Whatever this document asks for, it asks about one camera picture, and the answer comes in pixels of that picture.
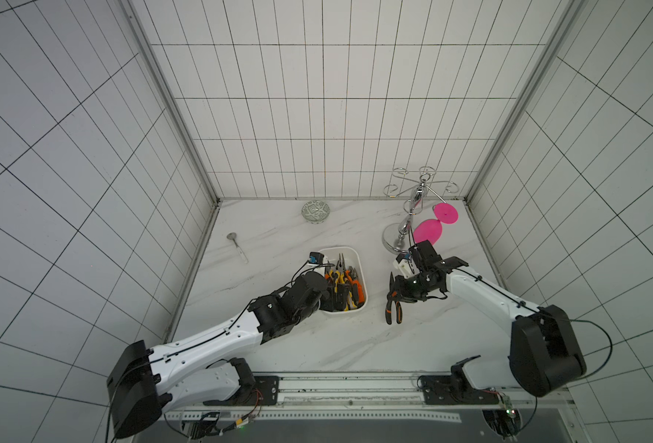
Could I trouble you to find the black orange long-nose pliers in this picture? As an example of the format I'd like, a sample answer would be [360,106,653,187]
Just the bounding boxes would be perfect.
[385,289,403,325]

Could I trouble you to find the white plastic storage box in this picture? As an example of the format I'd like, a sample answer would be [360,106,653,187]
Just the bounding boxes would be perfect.
[314,247,368,315]

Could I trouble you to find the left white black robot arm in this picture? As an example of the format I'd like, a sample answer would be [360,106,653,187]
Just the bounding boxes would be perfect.
[106,271,328,439]

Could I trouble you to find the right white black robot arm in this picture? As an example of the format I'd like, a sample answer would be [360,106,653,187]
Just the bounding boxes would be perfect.
[386,257,587,398]

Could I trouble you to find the orange black pliers in box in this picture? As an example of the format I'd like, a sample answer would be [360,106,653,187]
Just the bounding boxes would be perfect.
[345,267,366,308]

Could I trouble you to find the yellow black pliers in box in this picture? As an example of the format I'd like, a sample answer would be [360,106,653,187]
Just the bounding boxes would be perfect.
[328,254,350,312]

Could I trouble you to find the chrome glass holder stand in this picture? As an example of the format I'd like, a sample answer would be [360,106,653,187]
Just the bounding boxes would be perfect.
[382,166,460,255]

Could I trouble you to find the pink wine glass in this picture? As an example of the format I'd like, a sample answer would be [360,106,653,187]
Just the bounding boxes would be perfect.
[412,203,459,245]

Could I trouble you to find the small metal spoon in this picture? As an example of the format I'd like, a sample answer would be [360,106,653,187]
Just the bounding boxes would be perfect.
[226,232,249,264]

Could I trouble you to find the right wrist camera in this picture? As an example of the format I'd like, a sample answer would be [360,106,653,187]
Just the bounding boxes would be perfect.
[394,253,415,278]

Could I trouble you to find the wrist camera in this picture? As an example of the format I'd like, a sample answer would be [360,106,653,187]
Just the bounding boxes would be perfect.
[394,253,415,278]
[307,251,325,267]

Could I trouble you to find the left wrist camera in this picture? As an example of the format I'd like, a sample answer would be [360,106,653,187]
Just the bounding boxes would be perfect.
[307,251,325,267]

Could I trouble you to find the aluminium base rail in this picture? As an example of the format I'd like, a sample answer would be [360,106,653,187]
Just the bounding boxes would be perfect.
[160,372,577,433]

